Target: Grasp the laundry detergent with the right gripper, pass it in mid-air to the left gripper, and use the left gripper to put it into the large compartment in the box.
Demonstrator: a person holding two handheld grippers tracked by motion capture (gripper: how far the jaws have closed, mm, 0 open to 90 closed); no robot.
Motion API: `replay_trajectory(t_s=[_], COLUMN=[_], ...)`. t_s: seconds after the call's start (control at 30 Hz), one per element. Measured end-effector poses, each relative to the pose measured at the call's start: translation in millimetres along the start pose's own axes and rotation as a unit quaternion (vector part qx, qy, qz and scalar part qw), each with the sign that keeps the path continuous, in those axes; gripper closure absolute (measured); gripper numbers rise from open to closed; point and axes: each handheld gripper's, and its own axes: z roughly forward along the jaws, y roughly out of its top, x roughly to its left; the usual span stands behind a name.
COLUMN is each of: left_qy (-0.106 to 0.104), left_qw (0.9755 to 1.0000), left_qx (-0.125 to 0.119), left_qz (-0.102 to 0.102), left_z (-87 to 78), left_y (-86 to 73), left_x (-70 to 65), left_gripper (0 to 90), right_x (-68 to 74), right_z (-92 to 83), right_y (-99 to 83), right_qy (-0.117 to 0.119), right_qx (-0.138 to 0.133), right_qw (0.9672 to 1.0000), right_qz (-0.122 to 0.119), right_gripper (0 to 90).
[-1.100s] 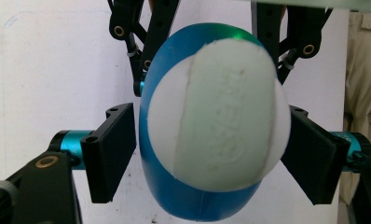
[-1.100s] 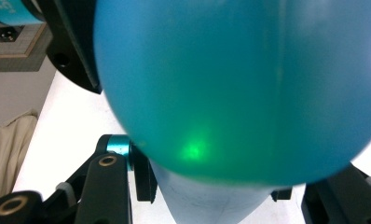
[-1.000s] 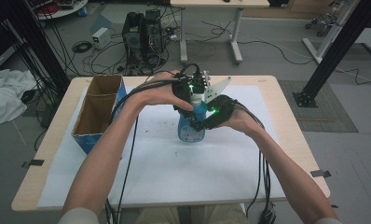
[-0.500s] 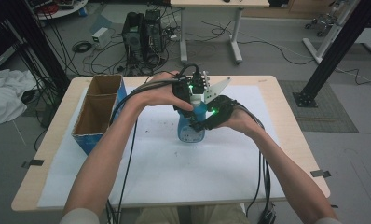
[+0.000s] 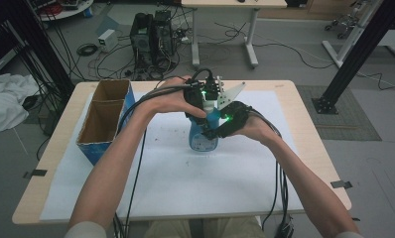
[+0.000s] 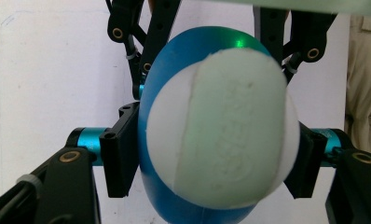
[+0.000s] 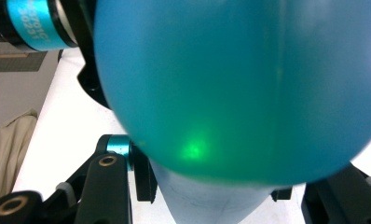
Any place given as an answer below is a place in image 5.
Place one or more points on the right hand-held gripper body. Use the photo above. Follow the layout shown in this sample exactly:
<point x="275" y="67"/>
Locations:
<point x="236" y="115"/>

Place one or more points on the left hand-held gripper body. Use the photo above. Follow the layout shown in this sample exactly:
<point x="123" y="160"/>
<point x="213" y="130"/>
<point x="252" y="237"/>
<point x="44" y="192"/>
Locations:
<point x="198" y="94"/>

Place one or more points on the blue detergent bottle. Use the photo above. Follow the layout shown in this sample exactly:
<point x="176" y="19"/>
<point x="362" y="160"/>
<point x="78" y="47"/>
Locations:
<point x="202" y="142"/>

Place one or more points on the person's right hand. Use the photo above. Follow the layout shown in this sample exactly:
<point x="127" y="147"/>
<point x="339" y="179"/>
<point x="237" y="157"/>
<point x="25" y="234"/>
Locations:
<point x="258" y="129"/>

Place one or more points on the person's left hand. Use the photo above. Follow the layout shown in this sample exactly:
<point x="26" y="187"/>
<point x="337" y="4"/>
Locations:
<point x="169" y="100"/>

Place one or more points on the white foam mat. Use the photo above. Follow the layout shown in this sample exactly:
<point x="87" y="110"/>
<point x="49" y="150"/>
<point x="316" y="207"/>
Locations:
<point x="202" y="185"/>

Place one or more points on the black computer tower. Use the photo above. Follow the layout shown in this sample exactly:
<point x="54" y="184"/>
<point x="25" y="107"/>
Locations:
<point x="141" y="39"/>
<point x="164" y="33"/>

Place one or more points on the white desk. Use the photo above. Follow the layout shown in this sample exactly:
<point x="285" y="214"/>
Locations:
<point x="218" y="3"/>

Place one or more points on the blue cardboard box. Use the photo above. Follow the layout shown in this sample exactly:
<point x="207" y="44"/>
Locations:
<point x="101" y="124"/>

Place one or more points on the small white device box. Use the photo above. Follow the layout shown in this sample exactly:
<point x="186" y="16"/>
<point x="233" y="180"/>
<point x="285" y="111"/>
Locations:
<point x="107" y="39"/>

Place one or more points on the black tape strip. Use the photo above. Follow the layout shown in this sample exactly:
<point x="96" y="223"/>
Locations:
<point x="36" y="172"/>
<point x="341" y="184"/>

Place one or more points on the wheeled chair base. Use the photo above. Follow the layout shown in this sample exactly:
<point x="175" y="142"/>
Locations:
<point x="339" y="23"/>

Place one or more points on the white metal stand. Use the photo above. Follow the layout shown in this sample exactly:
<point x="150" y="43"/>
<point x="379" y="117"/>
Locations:
<point x="351" y="33"/>

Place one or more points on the round white table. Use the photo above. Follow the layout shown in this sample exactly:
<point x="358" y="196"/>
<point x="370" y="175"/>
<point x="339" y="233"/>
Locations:
<point x="69" y="11"/>

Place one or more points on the white cloth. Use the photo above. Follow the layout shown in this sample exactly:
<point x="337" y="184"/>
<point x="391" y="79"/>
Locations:
<point x="7" y="99"/>

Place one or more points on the black metal frame post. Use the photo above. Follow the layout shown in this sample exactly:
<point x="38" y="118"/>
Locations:
<point x="367" y="46"/>

